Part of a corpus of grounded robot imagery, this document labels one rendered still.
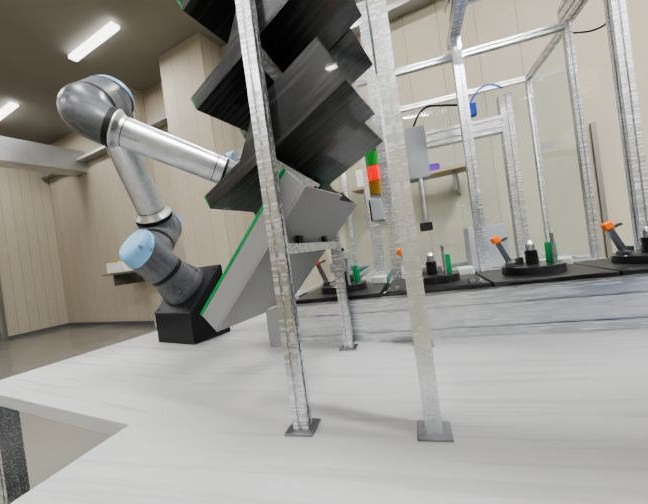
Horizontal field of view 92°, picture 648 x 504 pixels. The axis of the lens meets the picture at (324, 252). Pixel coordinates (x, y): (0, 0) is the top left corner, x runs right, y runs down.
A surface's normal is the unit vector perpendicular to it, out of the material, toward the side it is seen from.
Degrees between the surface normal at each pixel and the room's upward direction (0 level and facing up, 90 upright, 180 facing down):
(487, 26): 90
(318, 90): 90
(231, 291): 90
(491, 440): 0
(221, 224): 90
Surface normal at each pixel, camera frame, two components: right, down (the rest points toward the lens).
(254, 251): -0.44, 0.07
